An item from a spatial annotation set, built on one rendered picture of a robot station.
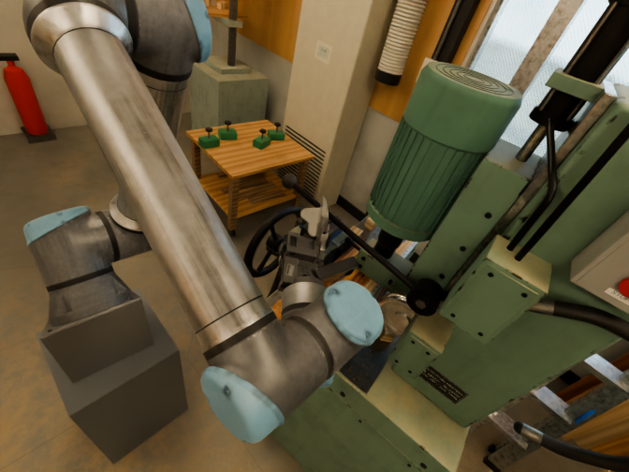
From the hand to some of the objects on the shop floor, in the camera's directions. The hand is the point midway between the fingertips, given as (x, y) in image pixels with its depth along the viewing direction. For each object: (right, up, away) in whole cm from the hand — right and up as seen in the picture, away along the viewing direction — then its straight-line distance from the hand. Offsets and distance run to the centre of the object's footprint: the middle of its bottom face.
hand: (314, 219), depth 74 cm
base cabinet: (+5, -89, +73) cm, 115 cm away
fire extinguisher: (-222, +76, +178) cm, 295 cm away
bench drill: (-82, +80, +227) cm, 254 cm away
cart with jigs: (-54, +20, +172) cm, 181 cm away
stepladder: (+84, -102, +84) cm, 157 cm away
